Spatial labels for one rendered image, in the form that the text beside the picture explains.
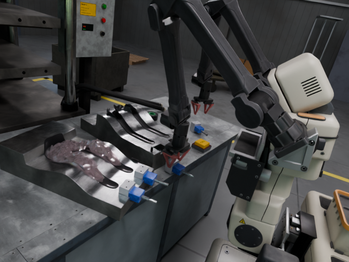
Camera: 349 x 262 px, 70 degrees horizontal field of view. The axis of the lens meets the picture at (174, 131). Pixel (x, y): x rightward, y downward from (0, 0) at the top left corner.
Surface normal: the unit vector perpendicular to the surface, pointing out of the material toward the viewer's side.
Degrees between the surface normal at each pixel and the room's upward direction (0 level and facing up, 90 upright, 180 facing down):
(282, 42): 90
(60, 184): 90
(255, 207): 90
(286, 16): 90
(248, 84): 49
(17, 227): 0
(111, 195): 0
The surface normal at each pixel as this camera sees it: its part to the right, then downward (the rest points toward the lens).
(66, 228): 0.18, -0.89
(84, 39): 0.79, 0.39
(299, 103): -0.39, 0.33
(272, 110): 0.40, -0.28
